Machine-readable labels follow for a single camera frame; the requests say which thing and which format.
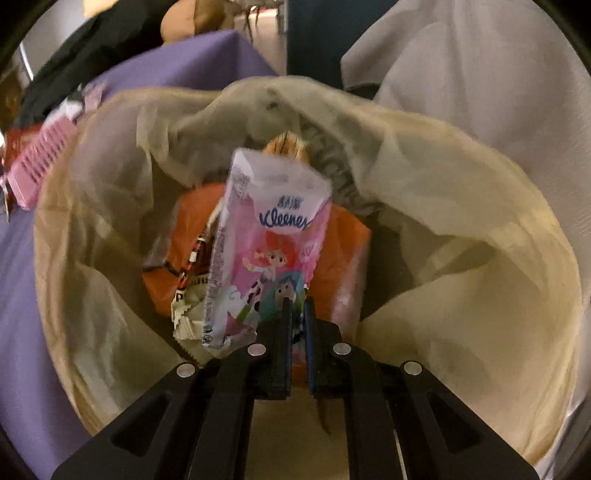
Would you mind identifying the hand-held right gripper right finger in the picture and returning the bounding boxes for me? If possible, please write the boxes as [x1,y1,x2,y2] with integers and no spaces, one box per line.
[302,298,541,480]

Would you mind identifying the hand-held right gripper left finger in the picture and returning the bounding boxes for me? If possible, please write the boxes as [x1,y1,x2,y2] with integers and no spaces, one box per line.
[51,299,294,480]

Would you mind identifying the orange plastic wrapper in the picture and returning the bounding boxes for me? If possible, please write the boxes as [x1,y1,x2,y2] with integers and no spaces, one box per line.
[141,185,372,388]

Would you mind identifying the pale green small wrapper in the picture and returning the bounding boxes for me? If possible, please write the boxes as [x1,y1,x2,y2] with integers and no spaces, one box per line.
[171,277,218,365]

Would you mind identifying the pink and white tissue packet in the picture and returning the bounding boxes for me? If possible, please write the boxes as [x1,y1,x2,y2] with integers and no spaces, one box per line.
[201,148,333,361]

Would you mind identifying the yellow plastic bin bag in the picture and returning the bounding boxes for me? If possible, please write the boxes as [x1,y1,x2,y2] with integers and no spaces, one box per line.
[33,76,580,467]

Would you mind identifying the brown crumpled wrapper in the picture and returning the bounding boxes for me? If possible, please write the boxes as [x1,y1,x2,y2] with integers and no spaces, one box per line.
[263,130,311,162]

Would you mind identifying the pink plastic basket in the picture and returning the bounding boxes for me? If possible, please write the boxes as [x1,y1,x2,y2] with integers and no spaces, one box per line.
[4,115,79,210]

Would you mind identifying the blue cloth cover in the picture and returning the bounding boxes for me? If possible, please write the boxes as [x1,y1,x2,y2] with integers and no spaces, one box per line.
[286,0,398,77]

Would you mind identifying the black jacket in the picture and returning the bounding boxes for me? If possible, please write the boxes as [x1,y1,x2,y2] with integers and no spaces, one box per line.
[14,0,195,130]

